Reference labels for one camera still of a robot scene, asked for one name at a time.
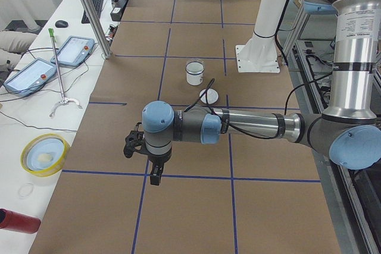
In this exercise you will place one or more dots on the white cup lid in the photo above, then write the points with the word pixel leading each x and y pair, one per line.
pixel 210 97

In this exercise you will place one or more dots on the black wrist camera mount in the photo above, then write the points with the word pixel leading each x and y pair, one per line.
pixel 135 142

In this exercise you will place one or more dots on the black computer mouse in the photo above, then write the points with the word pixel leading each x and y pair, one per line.
pixel 61 24

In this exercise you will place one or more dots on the teach pendant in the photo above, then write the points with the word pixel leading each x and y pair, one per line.
pixel 31 78
pixel 74 51

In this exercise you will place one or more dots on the red bottle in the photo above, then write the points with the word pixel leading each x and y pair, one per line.
pixel 14 221

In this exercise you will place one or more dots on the far teach pendant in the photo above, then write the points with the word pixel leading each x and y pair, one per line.
pixel 74 51

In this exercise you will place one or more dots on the yellow tape roll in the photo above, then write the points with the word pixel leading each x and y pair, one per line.
pixel 45 155

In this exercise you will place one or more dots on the white enamel cup blue rim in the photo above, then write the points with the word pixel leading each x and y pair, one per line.
pixel 194 79

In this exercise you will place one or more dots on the metal reacher grabber stick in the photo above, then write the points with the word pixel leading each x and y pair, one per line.
pixel 64 100

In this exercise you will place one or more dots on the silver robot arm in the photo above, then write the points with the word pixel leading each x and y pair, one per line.
pixel 345 131

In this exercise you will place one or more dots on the aluminium frame post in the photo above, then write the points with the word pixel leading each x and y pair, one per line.
pixel 96 27

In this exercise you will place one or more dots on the black computer box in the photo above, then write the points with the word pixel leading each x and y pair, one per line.
pixel 118 10

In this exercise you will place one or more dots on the near teach pendant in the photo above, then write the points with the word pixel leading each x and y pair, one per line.
pixel 31 78

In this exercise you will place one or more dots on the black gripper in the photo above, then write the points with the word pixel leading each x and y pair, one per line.
pixel 158 160

